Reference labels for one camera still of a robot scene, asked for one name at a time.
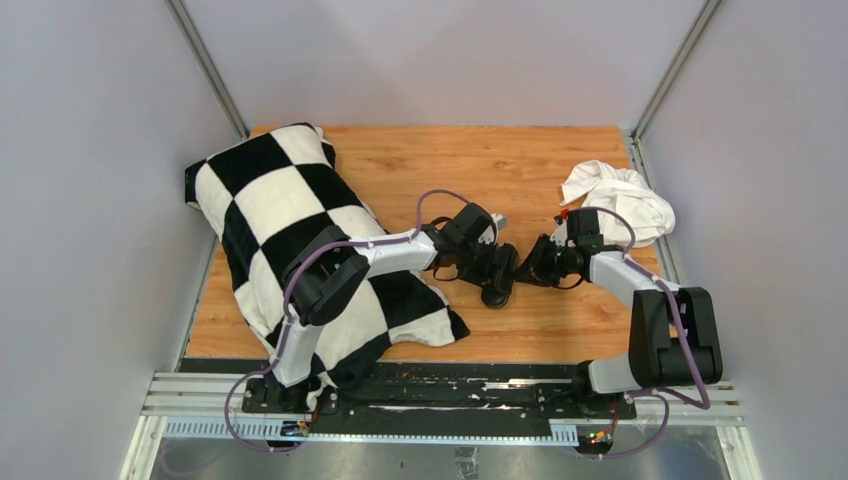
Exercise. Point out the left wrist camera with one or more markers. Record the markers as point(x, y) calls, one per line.
point(500, 221)

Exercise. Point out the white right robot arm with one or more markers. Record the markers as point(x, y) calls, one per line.
point(673, 345)

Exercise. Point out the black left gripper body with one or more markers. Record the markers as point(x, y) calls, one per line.
point(475, 260)

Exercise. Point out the black glasses case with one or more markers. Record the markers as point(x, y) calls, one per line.
point(498, 286)

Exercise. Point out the crumpled white cloth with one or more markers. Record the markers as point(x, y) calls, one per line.
point(642, 217)

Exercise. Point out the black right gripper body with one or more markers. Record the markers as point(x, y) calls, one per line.
point(564, 259)

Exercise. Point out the aluminium frame rail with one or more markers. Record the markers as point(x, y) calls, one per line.
point(191, 427)

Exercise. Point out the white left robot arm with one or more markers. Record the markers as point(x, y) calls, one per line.
point(323, 278)

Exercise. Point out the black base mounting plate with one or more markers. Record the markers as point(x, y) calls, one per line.
point(442, 399)

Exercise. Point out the black white checkered pillow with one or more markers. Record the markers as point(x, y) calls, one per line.
point(266, 199)

